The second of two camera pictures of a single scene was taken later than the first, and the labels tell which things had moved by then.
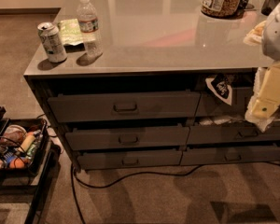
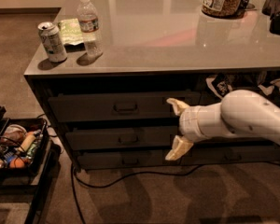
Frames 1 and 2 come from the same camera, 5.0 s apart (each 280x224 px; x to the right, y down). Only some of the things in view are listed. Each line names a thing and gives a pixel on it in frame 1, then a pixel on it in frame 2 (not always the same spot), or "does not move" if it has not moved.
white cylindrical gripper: (277, 35) -> (189, 125)
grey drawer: (91, 107) does not move
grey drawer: (110, 138) does not move
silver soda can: (52, 42) does not move
